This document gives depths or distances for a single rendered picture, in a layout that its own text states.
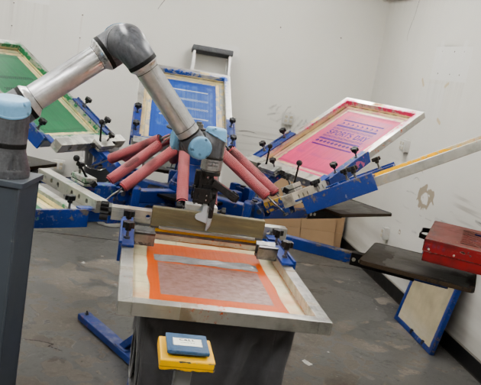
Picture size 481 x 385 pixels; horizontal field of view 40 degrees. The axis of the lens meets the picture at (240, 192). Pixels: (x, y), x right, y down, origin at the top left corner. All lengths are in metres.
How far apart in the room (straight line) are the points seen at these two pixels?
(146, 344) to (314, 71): 4.98
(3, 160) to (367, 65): 5.13
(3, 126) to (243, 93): 4.62
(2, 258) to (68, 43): 4.48
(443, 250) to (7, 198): 1.60
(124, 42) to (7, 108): 0.39
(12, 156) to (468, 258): 1.68
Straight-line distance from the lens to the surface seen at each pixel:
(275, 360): 1.98
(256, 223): 2.39
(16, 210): 2.02
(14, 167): 2.05
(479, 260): 2.68
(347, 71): 6.69
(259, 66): 6.48
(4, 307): 2.12
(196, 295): 1.98
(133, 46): 2.07
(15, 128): 2.03
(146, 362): 1.94
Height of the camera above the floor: 1.62
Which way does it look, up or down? 10 degrees down
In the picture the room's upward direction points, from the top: 10 degrees clockwise
